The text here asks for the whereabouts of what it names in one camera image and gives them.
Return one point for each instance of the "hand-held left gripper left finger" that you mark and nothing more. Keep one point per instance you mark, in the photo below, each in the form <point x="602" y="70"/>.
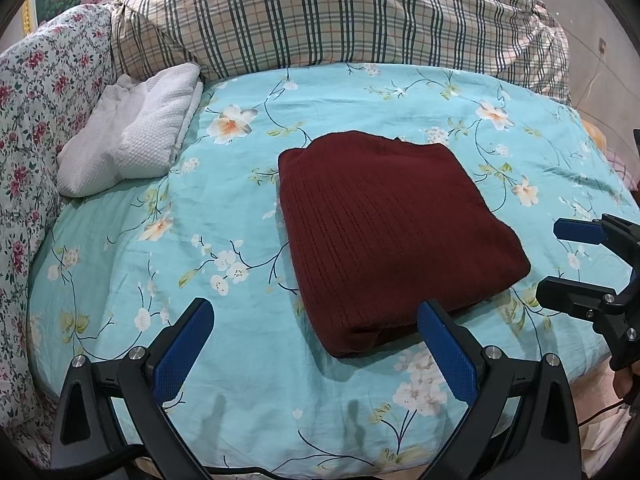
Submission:
<point x="182" y="355"/>

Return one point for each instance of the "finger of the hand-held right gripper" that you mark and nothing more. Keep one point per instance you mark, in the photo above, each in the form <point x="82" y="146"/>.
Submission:
<point x="577" y="231"/>
<point x="575" y="295"/>

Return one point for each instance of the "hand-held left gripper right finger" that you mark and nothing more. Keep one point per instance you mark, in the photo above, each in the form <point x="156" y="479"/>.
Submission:
<point x="450" y="355"/>

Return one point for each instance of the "dark red knit sweater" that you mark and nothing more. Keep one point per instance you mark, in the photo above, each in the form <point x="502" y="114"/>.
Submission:
<point x="390" y="230"/>

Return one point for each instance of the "orange cloth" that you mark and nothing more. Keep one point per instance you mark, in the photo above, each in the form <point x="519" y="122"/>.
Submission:
<point x="595" y="137"/>

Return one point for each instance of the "light blue floral bedsheet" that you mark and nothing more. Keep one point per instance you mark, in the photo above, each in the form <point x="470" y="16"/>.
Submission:
<point x="150" y="170"/>

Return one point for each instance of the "white waffle towel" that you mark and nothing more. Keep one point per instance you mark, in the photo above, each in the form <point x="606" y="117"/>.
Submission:
<point x="135" y="135"/>

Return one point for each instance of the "pink floral blanket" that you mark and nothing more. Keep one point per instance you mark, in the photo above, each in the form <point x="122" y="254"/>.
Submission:
<point x="30" y="150"/>

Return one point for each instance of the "plaid quilt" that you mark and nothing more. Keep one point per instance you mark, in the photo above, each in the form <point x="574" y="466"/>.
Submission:
<point x="325" y="15"/>

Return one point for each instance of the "white wall socket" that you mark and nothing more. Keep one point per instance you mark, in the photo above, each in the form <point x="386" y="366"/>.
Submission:
<point x="603" y="45"/>

